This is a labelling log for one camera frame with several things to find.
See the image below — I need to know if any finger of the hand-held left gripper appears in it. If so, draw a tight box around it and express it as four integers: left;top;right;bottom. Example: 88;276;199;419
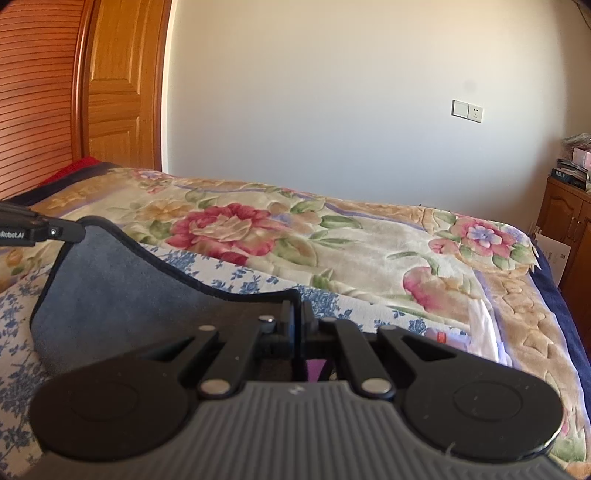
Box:
33;217;87;244

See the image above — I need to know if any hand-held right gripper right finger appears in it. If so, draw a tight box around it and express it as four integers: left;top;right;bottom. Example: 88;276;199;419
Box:
300;300;459;400

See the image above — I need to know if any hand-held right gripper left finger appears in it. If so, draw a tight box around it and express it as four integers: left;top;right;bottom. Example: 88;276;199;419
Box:
139;300;297;398

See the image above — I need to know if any grey-blue towel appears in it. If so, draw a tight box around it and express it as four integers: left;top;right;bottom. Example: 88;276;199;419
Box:
30;215;302;377

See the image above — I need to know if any red cloth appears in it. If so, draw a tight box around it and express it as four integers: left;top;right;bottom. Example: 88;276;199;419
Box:
36;156;114;186

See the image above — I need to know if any blue floral white sheet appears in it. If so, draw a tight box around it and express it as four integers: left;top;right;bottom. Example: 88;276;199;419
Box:
0;244;431;478

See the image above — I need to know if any floral plush blanket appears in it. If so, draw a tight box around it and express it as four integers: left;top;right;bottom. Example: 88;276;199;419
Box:
0;166;589;478

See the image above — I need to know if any panelled wooden door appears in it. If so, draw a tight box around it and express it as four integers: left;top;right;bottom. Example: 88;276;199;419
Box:
79;0;180;174

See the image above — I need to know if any white cloth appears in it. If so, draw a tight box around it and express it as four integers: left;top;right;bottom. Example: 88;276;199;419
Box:
464;299;505;363

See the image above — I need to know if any navy bed sheet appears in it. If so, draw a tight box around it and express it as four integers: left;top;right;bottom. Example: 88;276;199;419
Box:
531;240;591;370

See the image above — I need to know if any white cardboard box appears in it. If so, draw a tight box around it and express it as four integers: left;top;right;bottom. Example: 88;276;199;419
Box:
534;232;572;288

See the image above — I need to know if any wooden cabinet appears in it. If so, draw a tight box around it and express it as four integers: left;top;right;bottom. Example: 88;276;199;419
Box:
534;175;591;302

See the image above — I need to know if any stack of books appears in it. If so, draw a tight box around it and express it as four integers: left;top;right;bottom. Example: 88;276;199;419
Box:
551;158;591;191

